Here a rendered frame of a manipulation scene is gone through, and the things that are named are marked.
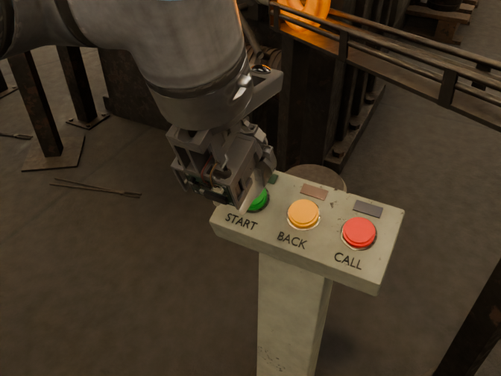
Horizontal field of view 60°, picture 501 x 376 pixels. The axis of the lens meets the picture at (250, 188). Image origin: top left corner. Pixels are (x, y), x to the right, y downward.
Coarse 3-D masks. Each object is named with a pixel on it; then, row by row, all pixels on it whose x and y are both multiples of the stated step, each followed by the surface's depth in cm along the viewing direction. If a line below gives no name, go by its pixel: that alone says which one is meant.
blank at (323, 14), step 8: (280, 0) 100; (288, 0) 98; (296, 0) 98; (312, 0) 91; (320, 0) 89; (328, 0) 90; (296, 8) 97; (304, 8) 94; (312, 8) 92; (320, 8) 91; (328, 8) 92; (296, 16) 97; (320, 16) 92; (288, 24) 101; (312, 24) 94
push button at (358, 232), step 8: (344, 224) 56; (352, 224) 55; (360, 224) 55; (368, 224) 55; (344, 232) 55; (352, 232) 55; (360, 232) 54; (368, 232) 54; (352, 240) 54; (360, 240) 54; (368, 240) 54
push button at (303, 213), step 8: (304, 200) 58; (296, 208) 58; (304, 208) 57; (312, 208) 57; (296, 216) 57; (304, 216) 57; (312, 216) 57; (296, 224) 57; (304, 224) 57; (312, 224) 57
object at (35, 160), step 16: (16, 64) 142; (32, 64) 146; (16, 80) 145; (32, 80) 146; (32, 96) 150; (32, 112) 154; (48, 112) 158; (48, 128) 159; (32, 144) 173; (48, 144) 163; (64, 144) 173; (80, 144) 173; (32, 160) 165; (48, 160) 165; (64, 160) 165
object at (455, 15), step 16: (416, 0) 255; (432, 0) 250; (448, 0) 244; (464, 0) 264; (432, 16) 246; (448, 16) 242; (464, 16) 242; (416, 32) 257; (432, 32) 257; (448, 32) 247
